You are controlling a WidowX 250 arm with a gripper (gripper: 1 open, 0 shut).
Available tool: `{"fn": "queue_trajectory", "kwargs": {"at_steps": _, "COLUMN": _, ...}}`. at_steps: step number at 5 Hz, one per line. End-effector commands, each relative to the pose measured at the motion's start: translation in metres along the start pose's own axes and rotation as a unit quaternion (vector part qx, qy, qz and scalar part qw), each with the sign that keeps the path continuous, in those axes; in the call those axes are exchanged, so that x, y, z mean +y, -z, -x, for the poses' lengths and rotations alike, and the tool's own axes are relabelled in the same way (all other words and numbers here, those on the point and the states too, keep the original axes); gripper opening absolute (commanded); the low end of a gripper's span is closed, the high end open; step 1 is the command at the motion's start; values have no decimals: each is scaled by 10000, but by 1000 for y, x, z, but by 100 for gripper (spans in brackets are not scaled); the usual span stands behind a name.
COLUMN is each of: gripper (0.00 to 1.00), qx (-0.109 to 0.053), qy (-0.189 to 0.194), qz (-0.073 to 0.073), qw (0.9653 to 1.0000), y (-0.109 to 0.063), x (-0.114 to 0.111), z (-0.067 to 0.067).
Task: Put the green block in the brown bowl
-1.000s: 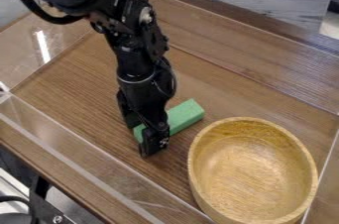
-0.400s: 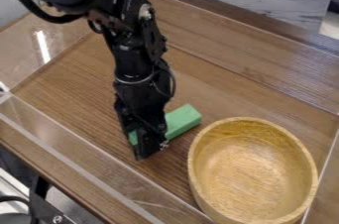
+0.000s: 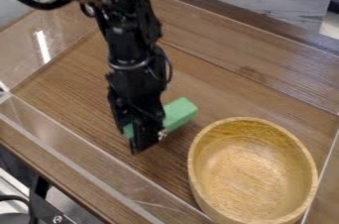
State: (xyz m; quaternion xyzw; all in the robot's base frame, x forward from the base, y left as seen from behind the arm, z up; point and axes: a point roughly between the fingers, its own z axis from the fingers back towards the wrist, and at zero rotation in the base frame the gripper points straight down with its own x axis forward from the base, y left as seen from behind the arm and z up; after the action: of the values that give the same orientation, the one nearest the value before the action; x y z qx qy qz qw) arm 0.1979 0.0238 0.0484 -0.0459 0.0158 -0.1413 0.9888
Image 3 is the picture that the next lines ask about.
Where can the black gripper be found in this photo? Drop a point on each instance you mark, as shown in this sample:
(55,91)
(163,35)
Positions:
(130,84)

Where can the green rectangular block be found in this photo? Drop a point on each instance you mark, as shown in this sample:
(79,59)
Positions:
(179,112)

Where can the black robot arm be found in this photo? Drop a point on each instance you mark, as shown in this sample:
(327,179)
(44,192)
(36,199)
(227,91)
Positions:
(130,27)

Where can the brown wooden bowl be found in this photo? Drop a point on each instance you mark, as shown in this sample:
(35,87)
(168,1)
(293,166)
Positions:
(253,174)

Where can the clear acrylic tray wall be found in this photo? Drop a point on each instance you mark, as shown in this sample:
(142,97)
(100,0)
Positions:
(59,129)

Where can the black table leg bracket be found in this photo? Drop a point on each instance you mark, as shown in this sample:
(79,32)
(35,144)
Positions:
(43,212)

